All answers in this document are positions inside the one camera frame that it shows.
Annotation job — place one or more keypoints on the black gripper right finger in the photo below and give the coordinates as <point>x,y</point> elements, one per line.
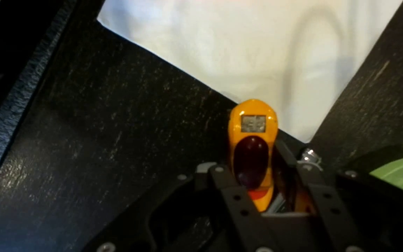
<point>325,204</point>

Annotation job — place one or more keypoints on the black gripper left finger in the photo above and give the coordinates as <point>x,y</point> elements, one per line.
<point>238,204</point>

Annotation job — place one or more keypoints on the small orange oval gadget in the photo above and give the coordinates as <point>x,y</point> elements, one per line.
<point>252,140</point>

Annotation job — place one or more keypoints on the black wooden coffee table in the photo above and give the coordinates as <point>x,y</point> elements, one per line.
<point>94,140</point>

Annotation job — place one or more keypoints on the white paper napkin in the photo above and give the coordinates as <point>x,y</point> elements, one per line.
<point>234,46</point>

